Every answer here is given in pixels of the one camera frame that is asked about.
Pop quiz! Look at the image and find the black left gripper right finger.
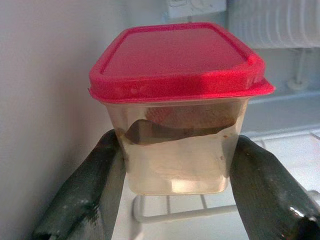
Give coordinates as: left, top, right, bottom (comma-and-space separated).
230, 135, 320, 240

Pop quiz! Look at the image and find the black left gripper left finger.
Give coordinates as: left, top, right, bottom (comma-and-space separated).
31, 130, 128, 240

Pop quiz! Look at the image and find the clear container with red lid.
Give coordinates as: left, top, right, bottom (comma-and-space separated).
86, 21, 277, 196

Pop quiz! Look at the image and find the stainless steel fridge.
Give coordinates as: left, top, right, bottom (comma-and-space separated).
0, 0, 320, 240

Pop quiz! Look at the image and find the white ribbed fridge cover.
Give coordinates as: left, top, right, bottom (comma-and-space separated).
226, 0, 320, 50

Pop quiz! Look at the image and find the white fridge control box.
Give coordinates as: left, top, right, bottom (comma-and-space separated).
162, 0, 227, 24

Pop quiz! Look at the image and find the white wire fridge shelf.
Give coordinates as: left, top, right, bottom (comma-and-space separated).
131, 127, 320, 224

